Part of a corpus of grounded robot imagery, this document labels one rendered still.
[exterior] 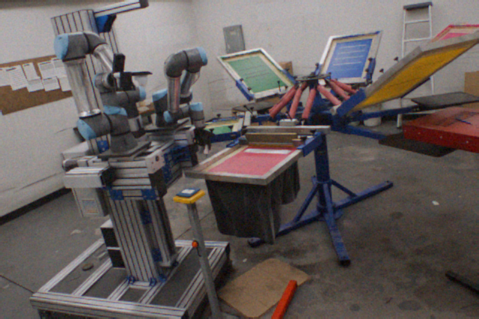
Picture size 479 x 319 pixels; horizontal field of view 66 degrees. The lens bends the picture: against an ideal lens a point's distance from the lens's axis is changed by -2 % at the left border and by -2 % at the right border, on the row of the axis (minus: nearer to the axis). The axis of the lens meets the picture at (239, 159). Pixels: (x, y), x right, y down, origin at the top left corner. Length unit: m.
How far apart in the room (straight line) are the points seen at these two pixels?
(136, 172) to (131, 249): 0.76
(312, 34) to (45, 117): 4.41
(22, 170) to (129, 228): 3.21
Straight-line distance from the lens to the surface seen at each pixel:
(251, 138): 2.70
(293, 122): 2.82
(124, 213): 2.60
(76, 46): 2.05
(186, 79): 2.39
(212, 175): 2.21
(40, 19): 5.96
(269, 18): 7.15
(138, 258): 2.74
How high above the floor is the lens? 1.76
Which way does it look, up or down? 18 degrees down
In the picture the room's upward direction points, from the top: 10 degrees counter-clockwise
